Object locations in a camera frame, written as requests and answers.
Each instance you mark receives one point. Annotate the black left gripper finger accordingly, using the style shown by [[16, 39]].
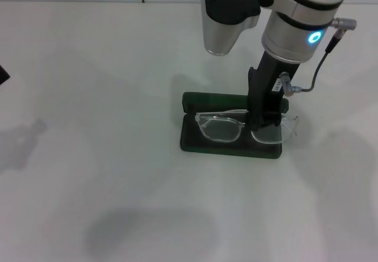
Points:
[[3, 76]]

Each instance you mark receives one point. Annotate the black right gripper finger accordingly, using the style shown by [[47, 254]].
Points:
[[257, 123], [273, 119]]

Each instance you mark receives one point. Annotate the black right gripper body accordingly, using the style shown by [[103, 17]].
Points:
[[271, 91]]

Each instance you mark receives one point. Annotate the clear transparent glasses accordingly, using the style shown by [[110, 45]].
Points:
[[200, 119]]

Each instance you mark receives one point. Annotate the green glasses case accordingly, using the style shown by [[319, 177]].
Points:
[[206, 150]]

